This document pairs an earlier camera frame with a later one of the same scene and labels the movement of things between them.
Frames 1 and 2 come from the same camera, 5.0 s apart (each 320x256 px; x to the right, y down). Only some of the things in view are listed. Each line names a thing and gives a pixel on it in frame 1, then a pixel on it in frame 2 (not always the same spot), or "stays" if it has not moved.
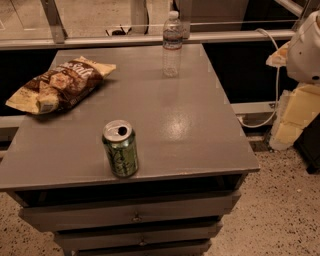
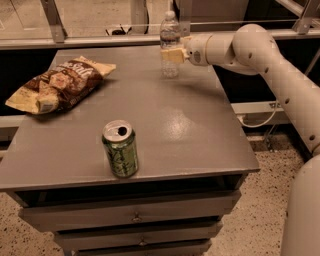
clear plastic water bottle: x=172 y=41 stays
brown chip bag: x=60 y=87 stays
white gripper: x=305 y=56 to x=196 y=50
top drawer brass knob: x=137 y=218 stays
